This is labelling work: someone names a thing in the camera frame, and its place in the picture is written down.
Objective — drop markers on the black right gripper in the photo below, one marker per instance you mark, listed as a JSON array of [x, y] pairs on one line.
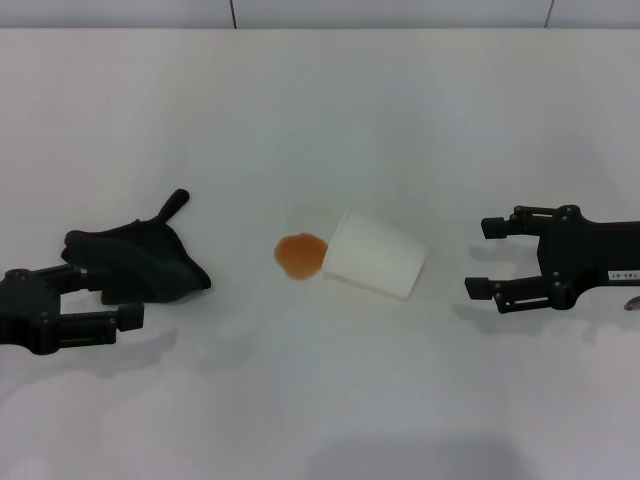
[[580, 255]]

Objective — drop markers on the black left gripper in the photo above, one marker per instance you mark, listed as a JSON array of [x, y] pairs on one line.
[[25, 310]]

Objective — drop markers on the dark cloth rag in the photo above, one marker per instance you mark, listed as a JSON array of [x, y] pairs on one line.
[[150, 260]]

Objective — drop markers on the white paper cup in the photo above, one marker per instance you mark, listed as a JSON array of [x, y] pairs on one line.
[[372, 255]]

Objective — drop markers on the orange-brown liquid stain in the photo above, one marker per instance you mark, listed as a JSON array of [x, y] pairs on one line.
[[300, 255]]

